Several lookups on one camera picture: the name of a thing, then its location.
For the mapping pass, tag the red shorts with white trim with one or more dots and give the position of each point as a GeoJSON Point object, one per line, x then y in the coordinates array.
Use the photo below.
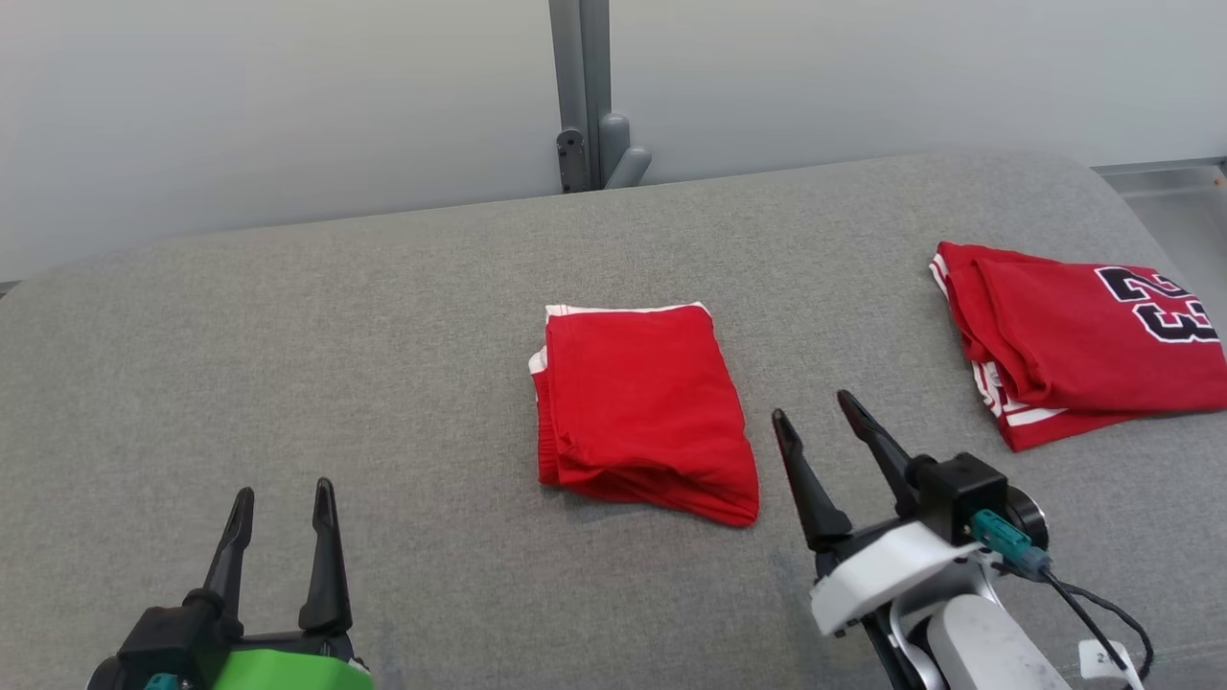
{"type": "Point", "coordinates": [642, 402]}

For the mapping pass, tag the dark grey hinge plate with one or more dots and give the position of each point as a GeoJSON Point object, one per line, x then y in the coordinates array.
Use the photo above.
{"type": "Point", "coordinates": [571, 163]}

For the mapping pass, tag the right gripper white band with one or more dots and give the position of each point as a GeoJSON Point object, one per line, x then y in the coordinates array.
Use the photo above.
{"type": "Point", "coordinates": [882, 570]}

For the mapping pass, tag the red basketball jersey number 23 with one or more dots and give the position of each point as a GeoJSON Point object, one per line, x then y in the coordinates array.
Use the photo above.
{"type": "Point", "coordinates": [1074, 355]}

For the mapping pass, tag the light grey rounded brace tube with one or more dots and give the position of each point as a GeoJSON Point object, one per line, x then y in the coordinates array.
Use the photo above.
{"type": "Point", "coordinates": [621, 153]}

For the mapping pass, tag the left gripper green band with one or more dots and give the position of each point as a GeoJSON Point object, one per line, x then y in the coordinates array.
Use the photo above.
{"type": "Point", "coordinates": [288, 671]}

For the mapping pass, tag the grey metal upright post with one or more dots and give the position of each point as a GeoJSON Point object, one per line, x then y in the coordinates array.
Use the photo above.
{"type": "Point", "coordinates": [580, 67]}

